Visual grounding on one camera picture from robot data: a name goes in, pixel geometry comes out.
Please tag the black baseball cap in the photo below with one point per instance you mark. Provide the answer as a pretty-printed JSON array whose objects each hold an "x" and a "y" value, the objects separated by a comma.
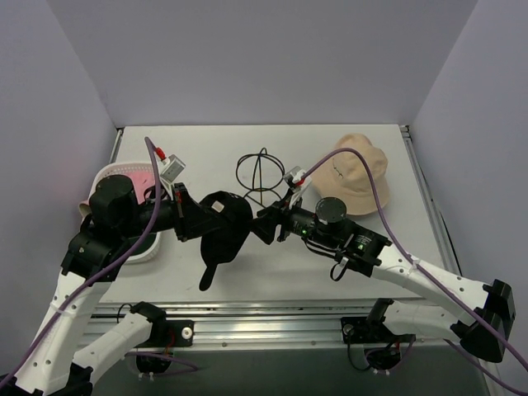
[{"x": 222, "y": 246}]

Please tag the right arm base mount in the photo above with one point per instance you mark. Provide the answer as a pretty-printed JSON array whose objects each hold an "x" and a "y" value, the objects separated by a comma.
[{"x": 371, "y": 334}]

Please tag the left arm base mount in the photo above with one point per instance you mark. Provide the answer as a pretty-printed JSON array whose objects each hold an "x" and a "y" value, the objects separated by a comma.
[{"x": 164, "y": 334}]

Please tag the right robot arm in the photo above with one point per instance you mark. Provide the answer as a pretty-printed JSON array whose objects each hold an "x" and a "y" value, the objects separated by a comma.
[{"x": 476, "y": 315}]

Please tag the black wire hat stand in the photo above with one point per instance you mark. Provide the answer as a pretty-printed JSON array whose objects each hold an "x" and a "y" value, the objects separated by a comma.
[{"x": 255, "y": 192}]

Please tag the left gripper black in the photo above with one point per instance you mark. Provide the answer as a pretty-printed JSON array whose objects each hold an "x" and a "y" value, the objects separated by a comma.
[{"x": 181, "y": 212}]

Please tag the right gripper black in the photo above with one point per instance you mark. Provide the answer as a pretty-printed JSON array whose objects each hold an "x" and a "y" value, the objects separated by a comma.
[{"x": 283, "y": 221}]

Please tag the pink cap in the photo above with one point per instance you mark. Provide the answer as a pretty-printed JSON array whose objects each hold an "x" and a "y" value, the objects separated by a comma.
[{"x": 142, "y": 181}]

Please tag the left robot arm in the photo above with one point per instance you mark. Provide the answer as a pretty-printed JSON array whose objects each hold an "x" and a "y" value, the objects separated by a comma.
[{"x": 116, "y": 225}]

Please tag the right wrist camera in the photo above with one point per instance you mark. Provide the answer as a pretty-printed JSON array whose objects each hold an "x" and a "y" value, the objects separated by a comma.
[{"x": 297, "y": 185}]

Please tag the aluminium front rail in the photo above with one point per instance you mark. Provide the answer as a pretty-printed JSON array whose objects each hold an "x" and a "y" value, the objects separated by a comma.
[{"x": 267, "y": 326}]

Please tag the beige bucket hat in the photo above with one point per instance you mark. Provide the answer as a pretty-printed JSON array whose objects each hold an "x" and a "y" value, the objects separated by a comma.
[{"x": 358, "y": 181}]

